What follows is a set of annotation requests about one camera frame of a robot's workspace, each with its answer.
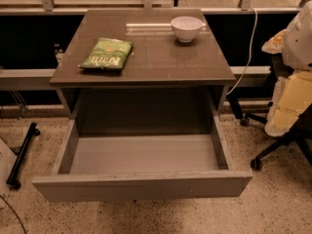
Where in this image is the black office chair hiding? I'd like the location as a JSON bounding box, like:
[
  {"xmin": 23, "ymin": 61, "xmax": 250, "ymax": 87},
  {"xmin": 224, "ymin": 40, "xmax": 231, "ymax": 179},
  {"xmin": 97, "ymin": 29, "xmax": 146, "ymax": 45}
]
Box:
[{"xmin": 240, "ymin": 54, "xmax": 312, "ymax": 172}]

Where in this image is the white bowl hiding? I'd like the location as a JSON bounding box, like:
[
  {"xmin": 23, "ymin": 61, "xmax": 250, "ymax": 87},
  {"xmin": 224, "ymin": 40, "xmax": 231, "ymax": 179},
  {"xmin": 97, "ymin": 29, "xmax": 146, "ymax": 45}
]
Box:
[{"xmin": 171, "ymin": 17, "xmax": 203, "ymax": 42}]

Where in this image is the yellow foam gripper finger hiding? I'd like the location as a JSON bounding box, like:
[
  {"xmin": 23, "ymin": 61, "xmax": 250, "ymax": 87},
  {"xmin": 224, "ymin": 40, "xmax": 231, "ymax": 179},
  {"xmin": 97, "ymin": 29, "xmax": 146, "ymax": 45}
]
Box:
[{"xmin": 261, "ymin": 29, "xmax": 312, "ymax": 137}]

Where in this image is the black floor cable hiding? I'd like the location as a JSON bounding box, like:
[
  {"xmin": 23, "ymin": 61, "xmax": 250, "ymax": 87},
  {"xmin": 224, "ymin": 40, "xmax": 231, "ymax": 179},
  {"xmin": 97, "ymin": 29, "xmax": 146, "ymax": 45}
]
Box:
[{"xmin": 0, "ymin": 194, "xmax": 28, "ymax": 234}]

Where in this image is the black wheeled stand leg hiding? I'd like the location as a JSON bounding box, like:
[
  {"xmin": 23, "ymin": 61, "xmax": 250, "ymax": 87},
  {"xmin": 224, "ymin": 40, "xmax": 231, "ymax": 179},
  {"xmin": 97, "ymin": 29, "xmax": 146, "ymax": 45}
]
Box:
[{"xmin": 6, "ymin": 122, "xmax": 40, "ymax": 190}]

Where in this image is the grey top drawer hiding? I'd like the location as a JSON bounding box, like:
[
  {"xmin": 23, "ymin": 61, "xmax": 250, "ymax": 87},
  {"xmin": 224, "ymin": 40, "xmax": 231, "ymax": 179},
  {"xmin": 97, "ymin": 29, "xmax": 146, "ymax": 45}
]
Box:
[{"xmin": 32, "ymin": 89, "xmax": 253, "ymax": 202}]

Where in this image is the white cable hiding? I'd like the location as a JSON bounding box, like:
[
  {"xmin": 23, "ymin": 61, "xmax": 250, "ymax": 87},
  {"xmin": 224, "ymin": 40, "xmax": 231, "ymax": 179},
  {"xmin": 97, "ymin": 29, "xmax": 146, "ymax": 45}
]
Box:
[{"xmin": 226, "ymin": 7, "xmax": 259, "ymax": 97}]

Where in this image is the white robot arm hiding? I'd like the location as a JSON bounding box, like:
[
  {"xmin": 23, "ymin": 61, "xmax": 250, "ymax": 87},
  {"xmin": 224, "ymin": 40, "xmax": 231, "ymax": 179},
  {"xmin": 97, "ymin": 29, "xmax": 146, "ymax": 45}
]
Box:
[{"xmin": 262, "ymin": 1, "xmax": 312, "ymax": 137}]

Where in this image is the green chip bag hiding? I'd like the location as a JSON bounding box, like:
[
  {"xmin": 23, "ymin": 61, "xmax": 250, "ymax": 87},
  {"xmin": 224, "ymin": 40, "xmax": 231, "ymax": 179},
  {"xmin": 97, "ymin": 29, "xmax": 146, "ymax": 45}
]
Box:
[{"xmin": 79, "ymin": 38, "xmax": 133, "ymax": 71}]

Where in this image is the grey drawer cabinet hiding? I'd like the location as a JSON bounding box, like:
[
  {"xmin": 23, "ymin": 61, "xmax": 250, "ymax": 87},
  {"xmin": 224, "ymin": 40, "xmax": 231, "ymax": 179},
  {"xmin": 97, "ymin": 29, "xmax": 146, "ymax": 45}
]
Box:
[{"xmin": 50, "ymin": 9, "xmax": 235, "ymax": 110}]

